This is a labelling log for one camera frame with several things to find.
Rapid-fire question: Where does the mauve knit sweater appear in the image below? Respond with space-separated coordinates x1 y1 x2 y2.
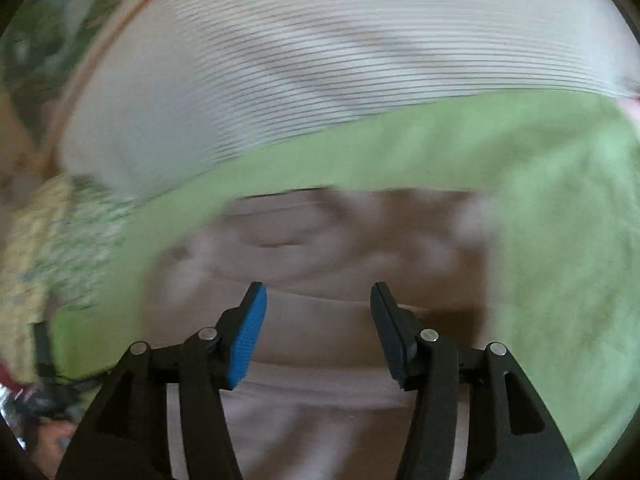
140 187 501 480

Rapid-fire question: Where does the white striped bolster pillow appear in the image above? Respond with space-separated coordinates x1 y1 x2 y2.
57 0 640 201

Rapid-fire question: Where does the green checked pillow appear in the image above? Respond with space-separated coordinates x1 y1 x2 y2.
30 175 146 311

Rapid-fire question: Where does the gold framed floral headboard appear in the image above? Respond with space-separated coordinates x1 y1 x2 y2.
0 0 201 103

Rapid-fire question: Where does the yellow cartoon print pillow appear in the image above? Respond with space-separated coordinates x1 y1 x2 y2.
0 180 71 386

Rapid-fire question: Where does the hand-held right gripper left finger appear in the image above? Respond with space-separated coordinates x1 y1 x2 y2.
55 281 268 480

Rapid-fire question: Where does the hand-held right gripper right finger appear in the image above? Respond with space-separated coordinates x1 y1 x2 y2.
370 281 581 480

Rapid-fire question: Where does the light green bed sheet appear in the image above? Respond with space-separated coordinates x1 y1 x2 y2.
50 91 640 478

